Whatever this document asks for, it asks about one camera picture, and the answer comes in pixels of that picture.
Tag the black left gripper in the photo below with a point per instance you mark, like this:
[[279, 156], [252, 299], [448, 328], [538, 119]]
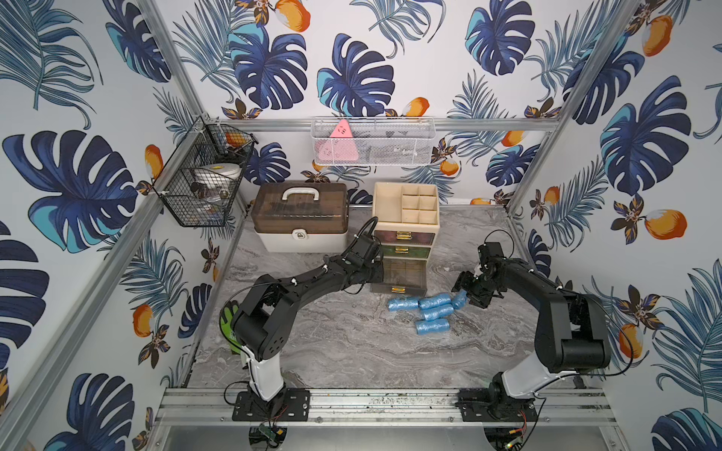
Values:
[[367, 257]]

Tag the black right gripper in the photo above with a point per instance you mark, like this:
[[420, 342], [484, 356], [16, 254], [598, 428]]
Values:
[[462, 283]]

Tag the beige drawer organizer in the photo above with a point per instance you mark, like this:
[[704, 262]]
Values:
[[408, 219]]

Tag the clear lowest drawer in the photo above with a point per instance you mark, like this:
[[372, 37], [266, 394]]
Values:
[[403, 276]]

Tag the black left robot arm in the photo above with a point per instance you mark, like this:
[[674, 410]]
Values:
[[262, 325]]

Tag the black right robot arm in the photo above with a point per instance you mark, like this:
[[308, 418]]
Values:
[[570, 337]]

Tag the blue roll top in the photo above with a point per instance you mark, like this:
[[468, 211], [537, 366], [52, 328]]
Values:
[[435, 301]]

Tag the brown lidded storage box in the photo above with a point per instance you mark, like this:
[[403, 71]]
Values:
[[302, 217]]

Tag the pink triangle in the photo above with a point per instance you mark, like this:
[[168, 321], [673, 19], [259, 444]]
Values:
[[339, 147]]

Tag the green work glove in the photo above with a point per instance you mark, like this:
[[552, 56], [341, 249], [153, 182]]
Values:
[[226, 315]]

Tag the white tape roll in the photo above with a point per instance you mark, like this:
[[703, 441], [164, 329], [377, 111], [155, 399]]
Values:
[[217, 173]]

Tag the clear wall tray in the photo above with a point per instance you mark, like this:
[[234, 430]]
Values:
[[383, 141]]

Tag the black wire basket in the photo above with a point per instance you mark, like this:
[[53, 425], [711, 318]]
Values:
[[194, 204]]

